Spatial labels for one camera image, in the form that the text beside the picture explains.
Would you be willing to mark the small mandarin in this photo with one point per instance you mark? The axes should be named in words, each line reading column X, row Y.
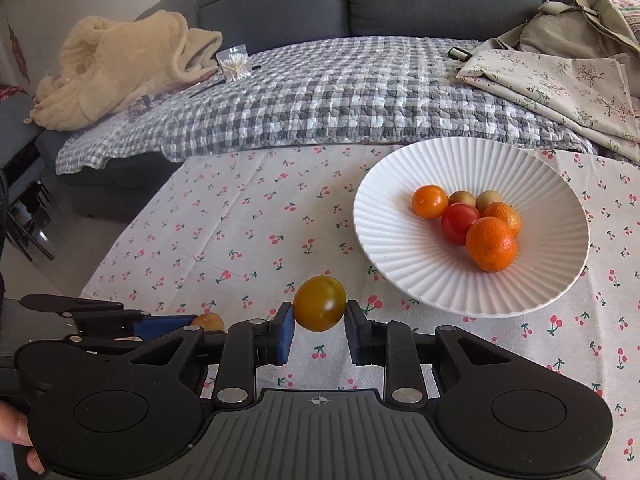
column 506, row 216

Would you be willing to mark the person's left hand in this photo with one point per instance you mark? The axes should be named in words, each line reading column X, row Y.
column 17, row 427

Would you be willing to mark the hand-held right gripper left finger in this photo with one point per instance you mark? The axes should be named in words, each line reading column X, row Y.
column 281, row 334

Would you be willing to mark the small black object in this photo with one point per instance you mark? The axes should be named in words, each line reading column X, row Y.
column 458, row 53

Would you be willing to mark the dark greenish brown tomato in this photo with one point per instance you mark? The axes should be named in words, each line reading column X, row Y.
column 320, row 310

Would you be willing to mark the cherry print tablecloth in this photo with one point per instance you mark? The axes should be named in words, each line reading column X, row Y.
column 240, row 240

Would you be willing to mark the brown kiwi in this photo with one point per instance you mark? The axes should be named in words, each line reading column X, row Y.
column 461, row 197
column 487, row 198

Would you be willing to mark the large mandarin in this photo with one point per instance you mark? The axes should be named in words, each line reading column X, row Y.
column 490, row 244

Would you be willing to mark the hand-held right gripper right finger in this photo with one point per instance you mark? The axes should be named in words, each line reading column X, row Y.
column 356, row 334

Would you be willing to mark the beige fleece blanket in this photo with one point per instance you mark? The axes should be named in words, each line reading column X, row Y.
column 115, row 70

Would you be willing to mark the floral beige cloth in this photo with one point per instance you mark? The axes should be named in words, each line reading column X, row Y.
column 560, row 85

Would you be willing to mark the dark grey sofa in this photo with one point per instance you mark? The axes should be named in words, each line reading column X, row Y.
column 400, row 0

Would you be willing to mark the wall decoration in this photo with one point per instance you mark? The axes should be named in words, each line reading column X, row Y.
column 17, row 55

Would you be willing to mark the white ribbed plate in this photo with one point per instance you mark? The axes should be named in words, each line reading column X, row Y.
column 475, row 260

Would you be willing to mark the beige canvas bag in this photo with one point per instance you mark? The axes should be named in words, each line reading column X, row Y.
column 565, row 25

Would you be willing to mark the orange tomato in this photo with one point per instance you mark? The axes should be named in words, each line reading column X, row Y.
column 429, row 201

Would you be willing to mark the striped patterned pillow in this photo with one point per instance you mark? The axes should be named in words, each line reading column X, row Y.
column 625, row 5

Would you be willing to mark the dark chair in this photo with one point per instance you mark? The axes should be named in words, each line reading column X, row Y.
column 22, row 195

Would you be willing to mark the red tomato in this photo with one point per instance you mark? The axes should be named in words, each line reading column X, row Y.
column 457, row 223

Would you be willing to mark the grey checkered quilt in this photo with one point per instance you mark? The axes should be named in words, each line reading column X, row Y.
column 325, row 100

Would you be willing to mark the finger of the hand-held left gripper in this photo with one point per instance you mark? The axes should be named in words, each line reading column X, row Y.
column 160, row 327
column 70, row 303

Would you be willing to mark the clear cotton swab box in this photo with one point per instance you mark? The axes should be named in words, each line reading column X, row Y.
column 233, row 64

